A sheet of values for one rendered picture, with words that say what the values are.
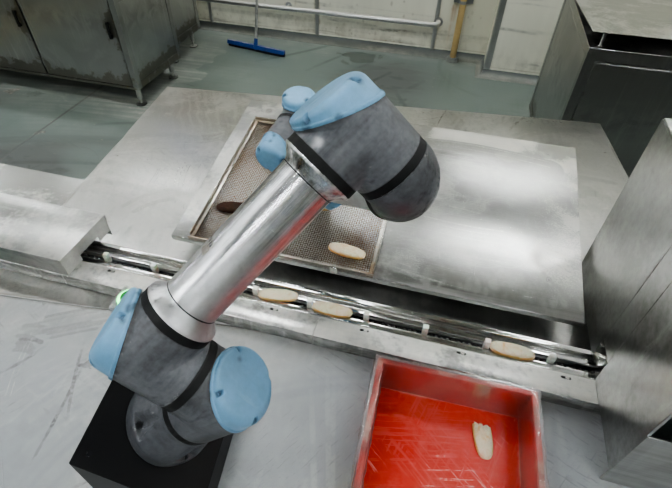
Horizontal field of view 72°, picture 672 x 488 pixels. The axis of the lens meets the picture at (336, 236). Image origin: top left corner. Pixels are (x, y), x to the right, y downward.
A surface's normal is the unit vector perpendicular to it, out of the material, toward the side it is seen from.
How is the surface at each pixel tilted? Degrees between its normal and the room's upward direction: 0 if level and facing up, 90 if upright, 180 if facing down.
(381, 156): 70
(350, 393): 0
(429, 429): 0
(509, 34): 90
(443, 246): 10
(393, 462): 0
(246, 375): 52
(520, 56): 90
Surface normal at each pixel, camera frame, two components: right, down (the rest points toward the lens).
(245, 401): 0.79, -0.36
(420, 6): -0.26, 0.66
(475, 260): -0.03, -0.59
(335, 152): 0.00, 0.12
